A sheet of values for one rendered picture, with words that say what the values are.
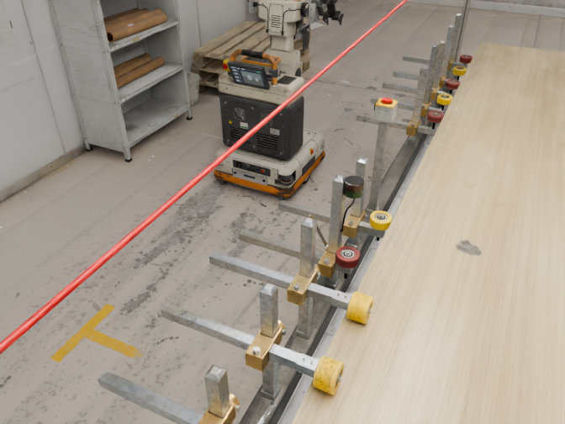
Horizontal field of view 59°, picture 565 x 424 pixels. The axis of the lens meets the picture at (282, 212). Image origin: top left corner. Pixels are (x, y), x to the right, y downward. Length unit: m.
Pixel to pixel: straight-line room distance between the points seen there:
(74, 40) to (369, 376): 3.27
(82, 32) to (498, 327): 3.27
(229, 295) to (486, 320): 1.61
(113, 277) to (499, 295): 2.14
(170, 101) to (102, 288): 2.33
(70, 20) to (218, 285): 2.16
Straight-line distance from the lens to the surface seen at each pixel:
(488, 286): 1.68
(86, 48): 3.96
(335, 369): 1.26
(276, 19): 3.47
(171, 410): 1.24
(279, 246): 1.77
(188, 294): 2.86
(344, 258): 1.66
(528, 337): 1.57
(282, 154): 3.39
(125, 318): 2.81
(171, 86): 4.76
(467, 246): 1.80
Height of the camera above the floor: 1.98
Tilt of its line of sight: 36 degrees down
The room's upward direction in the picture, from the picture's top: straight up
